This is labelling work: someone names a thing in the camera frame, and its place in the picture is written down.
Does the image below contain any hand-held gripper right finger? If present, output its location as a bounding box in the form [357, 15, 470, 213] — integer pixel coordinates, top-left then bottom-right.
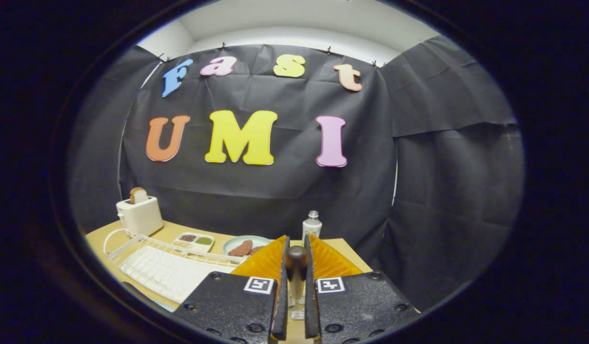
[304, 234, 422, 344]

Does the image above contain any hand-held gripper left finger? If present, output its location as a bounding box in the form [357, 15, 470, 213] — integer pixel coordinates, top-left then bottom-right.
[172, 235, 291, 344]

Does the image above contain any white dish rack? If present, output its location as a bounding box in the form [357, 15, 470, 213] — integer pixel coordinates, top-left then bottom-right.
[103, 228, 250, 305]

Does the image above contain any wooden handle spoon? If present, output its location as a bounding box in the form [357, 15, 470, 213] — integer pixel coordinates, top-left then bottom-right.
[285, 245, 309, 320]

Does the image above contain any pale green food plate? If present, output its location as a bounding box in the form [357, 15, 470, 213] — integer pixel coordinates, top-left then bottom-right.
[222, 235, 272, 257]

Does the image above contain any white sauce tray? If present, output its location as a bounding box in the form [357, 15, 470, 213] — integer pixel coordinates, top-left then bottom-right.
[173, 232, 215, 253]

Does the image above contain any green and white bottle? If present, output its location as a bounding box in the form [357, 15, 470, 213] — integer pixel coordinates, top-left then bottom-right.
[302, 210, 323, 242]

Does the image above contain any white toaster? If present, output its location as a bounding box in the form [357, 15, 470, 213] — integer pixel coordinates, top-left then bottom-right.
[116, 195, 164, 238]

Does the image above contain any black backdrop cloth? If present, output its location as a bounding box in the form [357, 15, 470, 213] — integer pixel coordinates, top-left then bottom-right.
[67, 34, 525, 311]

